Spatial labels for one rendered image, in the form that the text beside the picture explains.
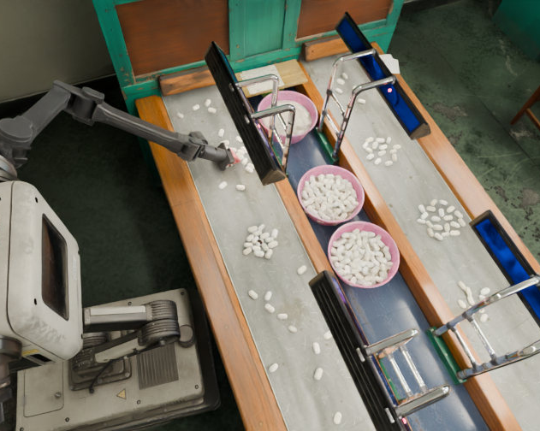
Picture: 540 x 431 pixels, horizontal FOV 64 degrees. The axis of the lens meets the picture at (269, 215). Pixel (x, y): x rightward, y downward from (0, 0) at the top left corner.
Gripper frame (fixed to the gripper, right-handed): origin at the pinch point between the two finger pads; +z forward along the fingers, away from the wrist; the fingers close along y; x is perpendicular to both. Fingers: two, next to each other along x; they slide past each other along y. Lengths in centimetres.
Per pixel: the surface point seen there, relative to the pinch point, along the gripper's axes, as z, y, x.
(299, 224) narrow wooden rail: 9.6, -36.0, -8.0
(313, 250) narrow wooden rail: 10.2, -47.5, -8.2
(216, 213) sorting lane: -10.3, -19.7, 11.8
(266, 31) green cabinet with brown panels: 9, 48, -35
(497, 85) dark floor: 214, 58, -85
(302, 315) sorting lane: 2, -68, 2
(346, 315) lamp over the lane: -20, -81, -27
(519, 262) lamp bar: 23, -84, -62
